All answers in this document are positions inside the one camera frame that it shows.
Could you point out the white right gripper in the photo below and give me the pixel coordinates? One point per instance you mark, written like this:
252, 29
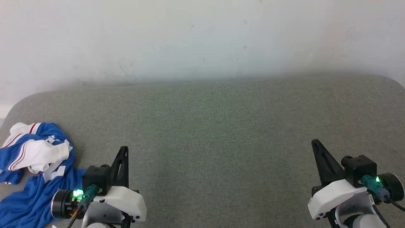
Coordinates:
335, 196

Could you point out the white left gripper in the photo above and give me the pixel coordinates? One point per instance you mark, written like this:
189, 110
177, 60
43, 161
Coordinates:
126, 202

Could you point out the blue white sports shirt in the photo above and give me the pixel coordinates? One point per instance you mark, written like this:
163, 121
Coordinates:
31, 196

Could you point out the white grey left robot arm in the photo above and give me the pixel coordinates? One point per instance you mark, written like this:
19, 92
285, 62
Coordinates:
96, 225

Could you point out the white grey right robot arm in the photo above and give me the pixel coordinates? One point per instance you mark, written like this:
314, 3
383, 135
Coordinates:
364, 222

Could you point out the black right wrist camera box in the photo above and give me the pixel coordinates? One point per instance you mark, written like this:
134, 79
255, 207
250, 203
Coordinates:
357, 169

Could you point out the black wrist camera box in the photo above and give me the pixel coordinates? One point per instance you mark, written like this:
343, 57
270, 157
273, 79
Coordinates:
95, 175
357, 169

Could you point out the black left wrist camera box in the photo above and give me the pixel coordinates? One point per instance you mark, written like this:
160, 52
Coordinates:
95, 175

